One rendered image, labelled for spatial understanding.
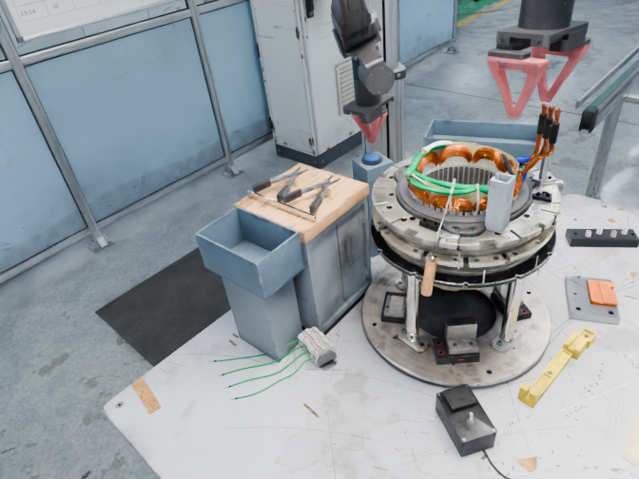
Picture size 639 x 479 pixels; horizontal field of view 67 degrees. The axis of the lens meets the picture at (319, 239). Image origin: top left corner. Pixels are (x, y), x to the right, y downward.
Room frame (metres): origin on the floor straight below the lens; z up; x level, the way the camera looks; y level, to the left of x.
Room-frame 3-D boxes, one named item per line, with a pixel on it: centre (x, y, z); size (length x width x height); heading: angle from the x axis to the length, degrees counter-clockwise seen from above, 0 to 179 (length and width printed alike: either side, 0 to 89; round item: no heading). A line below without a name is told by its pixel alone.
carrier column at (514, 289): (0.62, -0.34, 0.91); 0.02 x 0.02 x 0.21
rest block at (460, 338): (0.61, -0.24, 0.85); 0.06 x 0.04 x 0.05; 85
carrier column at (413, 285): (0.65, -0.16, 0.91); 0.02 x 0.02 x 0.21
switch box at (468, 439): (0.46, -0.20, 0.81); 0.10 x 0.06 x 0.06; 10
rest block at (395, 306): (0.73, -0.14, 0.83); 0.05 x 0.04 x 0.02; 161
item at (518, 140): (1.01, -0.40, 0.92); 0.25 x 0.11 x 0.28; 64
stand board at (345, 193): (0.84, 0.02, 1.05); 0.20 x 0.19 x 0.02; 136
